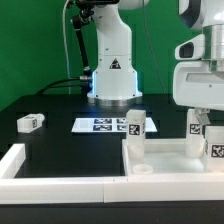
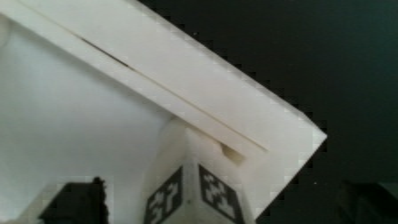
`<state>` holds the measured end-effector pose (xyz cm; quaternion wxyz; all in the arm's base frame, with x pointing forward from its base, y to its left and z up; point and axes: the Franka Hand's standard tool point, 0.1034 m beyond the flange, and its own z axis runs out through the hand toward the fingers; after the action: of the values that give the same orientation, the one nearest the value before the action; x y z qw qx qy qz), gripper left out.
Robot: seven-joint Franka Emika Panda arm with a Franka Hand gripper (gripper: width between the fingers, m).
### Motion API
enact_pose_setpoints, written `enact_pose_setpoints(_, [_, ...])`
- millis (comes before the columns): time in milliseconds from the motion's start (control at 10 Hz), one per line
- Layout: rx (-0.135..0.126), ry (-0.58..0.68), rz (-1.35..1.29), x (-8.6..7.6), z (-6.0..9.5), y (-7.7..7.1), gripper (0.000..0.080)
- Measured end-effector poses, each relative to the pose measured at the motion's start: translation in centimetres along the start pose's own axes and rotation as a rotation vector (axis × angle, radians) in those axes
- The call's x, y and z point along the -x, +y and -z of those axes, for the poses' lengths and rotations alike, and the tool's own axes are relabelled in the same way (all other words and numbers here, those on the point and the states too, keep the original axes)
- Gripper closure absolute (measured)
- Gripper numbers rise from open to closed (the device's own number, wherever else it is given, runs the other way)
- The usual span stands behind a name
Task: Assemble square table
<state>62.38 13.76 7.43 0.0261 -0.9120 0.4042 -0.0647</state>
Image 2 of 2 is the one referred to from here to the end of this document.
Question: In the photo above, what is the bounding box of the white square table top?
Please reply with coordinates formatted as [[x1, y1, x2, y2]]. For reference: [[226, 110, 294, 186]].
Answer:
[[0, 0, 326, 224]]

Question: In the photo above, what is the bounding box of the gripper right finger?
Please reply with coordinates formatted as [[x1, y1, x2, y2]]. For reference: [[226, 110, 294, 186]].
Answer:
[[340, 182, 398, 224]]

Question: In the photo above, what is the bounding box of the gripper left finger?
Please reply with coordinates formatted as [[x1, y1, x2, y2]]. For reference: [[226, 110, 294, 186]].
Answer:
[[26, 177, 111, 224]]

